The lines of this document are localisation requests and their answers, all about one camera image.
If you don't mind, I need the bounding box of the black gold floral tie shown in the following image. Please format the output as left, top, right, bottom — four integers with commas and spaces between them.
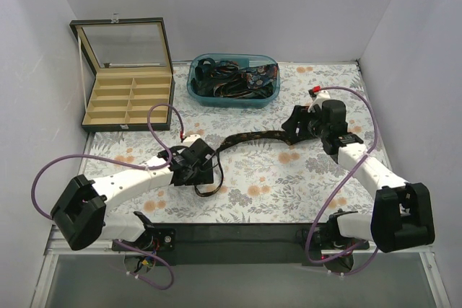
194, 131, 298, 198

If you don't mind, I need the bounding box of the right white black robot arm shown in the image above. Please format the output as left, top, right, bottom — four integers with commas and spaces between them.
282, 100, 435, 252

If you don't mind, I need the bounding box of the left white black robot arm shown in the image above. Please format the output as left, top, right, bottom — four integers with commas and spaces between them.
51, 136, 214, 251

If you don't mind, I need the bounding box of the pile of dark ties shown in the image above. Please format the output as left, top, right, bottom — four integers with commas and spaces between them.
191, 58, 275, 99

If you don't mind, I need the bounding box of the floral patterned table mat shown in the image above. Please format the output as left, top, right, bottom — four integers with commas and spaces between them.
71, 62, 407, 224

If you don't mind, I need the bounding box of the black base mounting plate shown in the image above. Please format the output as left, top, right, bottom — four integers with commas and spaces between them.
107, 212, 360, 265

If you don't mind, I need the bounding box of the blue floral tie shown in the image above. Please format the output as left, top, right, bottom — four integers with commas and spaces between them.
241, 63, 279, 90

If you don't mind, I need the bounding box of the teal plastic bin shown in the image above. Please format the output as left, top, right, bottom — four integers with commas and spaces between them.
187, 53, 281, 108

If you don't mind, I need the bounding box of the black compartment display box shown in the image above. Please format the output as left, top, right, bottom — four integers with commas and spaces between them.
69, 17, 175, 133

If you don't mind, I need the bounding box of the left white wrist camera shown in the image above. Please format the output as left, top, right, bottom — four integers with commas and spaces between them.
181, 134, 201, 146

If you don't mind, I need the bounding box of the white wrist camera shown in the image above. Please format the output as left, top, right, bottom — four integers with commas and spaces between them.
309, 86, 331, 110
181, 134, 201, 146

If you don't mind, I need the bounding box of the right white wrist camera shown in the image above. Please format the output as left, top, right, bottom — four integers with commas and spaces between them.
309, 86, 331, 110

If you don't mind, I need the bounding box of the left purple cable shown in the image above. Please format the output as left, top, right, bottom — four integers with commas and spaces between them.
30, 103, 187, 291

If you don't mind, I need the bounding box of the aluminium frame rail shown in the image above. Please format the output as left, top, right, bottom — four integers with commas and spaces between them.
32, 231, 450, 307

